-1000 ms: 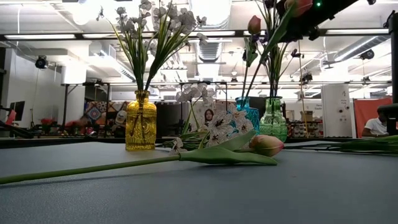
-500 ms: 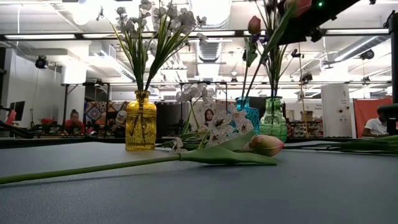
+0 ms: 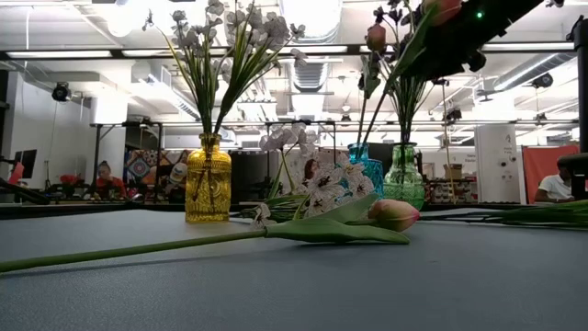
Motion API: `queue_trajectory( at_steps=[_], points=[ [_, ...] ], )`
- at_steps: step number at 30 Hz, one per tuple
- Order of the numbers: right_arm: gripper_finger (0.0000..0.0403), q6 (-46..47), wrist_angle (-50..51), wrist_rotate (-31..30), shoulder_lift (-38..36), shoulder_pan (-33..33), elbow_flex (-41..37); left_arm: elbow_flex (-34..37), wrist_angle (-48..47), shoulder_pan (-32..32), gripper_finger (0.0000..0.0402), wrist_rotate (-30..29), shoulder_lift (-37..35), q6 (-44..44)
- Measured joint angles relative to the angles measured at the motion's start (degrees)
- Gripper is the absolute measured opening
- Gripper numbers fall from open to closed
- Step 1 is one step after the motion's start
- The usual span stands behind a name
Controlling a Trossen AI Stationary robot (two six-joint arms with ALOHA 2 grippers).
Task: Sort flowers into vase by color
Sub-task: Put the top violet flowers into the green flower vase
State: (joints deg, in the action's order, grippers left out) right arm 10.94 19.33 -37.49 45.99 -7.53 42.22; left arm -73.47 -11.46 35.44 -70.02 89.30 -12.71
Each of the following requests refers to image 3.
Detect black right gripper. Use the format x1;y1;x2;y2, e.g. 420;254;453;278
403;0;502;82

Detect pink tulip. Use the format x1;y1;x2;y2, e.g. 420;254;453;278
362;0;463;146
356;21;388;146
0;192;422;274

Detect white dark-centred flower bunch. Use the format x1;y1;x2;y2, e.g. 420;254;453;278
233;121;379;231

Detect green glass vase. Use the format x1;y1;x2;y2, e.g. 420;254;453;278
383;143;426;211

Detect blue glass vase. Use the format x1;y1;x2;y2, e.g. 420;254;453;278
346;142;386;200

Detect yellow glass vase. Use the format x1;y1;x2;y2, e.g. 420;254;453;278
185;132;232;224

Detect black overhead light beam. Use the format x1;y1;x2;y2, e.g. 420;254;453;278
0;40;576;61

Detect storage shelf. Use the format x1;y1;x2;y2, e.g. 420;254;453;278
425;177;477;204

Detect orange partition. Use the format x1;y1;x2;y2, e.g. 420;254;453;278
522;144;581;204

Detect black partition panel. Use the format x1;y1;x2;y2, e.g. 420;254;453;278
229;149;279;200

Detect colourful patterned quilt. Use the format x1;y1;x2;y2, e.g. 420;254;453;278
123;149;192;201

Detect thin hanging cord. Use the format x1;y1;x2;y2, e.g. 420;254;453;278
439;81;458;204

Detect black frame post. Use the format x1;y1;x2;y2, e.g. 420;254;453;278
568;16;588;154

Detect silver ventilation duct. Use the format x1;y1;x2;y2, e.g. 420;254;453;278
278;0;345;93

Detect black equipment mount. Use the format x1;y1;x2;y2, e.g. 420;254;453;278
558;153;588;201

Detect black frame stand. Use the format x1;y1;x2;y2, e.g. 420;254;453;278
90;120;164;199
264;119;339;177

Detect black table frame rail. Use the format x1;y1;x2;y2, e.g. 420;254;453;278
0;200;534;221

